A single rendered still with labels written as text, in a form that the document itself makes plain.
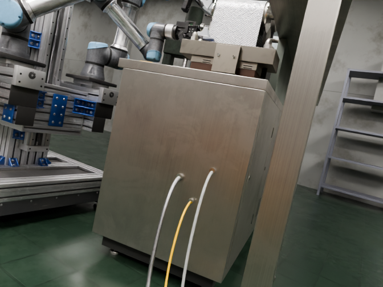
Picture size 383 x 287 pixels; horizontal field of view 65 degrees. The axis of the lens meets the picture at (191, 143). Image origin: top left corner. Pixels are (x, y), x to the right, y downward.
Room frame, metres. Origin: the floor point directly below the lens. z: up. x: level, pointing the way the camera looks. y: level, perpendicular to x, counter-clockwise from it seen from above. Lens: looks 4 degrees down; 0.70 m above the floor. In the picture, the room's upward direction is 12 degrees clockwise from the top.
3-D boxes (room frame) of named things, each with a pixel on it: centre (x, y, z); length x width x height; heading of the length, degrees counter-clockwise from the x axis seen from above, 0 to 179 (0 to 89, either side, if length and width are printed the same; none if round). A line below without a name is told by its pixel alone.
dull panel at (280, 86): (2.44, -0.69, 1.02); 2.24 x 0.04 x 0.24; 160
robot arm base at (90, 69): (1.92, 0.70, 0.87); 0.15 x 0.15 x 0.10
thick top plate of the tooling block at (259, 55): (1.33, -0.08, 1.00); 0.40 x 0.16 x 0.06; 70
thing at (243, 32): (1.46, -0.08, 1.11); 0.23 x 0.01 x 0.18; 70
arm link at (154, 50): (1.61, 0.29, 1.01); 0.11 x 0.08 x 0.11; 20
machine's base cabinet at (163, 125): (2.42, -0.37, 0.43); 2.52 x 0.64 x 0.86; 160
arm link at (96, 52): (1.93, 0.70, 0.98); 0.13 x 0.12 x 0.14; 133
